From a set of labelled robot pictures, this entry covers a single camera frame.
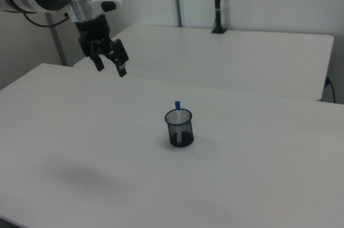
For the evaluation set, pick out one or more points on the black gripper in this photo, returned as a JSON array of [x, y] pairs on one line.
[[92, 30]]

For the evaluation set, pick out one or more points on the white marker with blue cap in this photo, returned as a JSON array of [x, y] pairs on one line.
[[177, 105]]

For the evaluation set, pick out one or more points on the black mesh pen cup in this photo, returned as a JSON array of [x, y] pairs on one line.
[[182, 136]]

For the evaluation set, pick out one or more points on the slanted aluminium frame post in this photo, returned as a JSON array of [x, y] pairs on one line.
[[57, 48]]

